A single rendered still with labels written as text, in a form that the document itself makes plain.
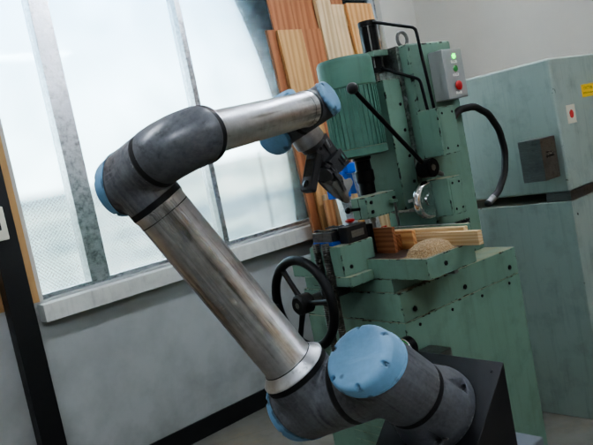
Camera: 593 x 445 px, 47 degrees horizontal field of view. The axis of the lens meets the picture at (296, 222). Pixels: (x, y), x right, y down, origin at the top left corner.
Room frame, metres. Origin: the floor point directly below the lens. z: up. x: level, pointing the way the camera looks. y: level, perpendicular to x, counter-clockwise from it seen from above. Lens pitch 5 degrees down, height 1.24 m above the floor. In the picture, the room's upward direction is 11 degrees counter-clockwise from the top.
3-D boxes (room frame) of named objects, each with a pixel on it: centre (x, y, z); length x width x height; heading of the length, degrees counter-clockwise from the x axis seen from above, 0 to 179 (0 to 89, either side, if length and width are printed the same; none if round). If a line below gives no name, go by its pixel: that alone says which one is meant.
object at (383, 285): (2.15, -0.20, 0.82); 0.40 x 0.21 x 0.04; 38
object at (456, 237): (2.08, -0.32, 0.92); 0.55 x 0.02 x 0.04; 38
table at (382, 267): (2.08, -0.18, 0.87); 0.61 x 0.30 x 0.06; 38
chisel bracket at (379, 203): (2.19, -0.26, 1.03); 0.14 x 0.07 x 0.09; 128
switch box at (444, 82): (2.27, -0.58, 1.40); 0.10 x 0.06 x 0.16; 128
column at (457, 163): (2.36, -0.47, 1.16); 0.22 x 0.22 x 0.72; 38
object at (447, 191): (2.17, -0.49, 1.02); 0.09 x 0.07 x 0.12; 38
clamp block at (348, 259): (2.03, -0.12, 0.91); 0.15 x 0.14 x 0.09; 38
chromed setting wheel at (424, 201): (2.16, -0.42, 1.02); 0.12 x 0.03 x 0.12; 128
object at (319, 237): (2.02, -0.12, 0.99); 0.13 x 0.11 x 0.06; 38
